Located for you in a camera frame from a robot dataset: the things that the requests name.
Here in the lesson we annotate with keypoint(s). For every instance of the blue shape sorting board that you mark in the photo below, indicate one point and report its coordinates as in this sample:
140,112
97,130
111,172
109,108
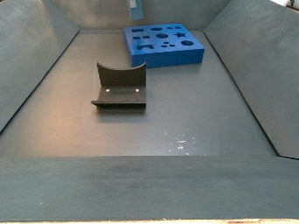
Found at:
163,45

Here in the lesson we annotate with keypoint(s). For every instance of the black curved holder stand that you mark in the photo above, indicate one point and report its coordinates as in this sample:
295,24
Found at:
121,87

